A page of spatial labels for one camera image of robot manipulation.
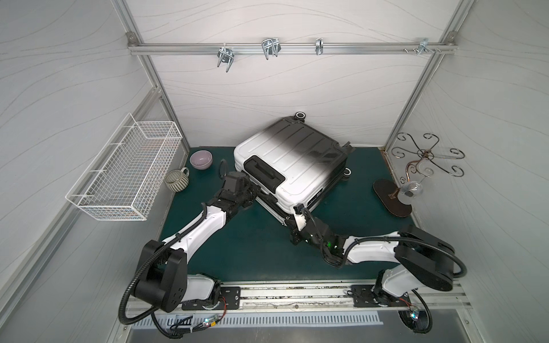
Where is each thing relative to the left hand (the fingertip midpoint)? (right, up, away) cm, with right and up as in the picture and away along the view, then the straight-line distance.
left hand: (265, 188), depth 85 cm
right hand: (+9, -12, -2) cm, 15 cm away
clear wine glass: (+54, 0, -10) cm, 55 cm away
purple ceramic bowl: (-36, +13, +27) cm, 47 cm away
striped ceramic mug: (-42, +2, +13) cm, 44 cm away
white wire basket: (-46, +4, -16) cm, 49 cm away
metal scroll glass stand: (+58, -4, +16) cm, 60 cm away
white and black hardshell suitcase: (+11, +10, -1) cm, 15 cm away
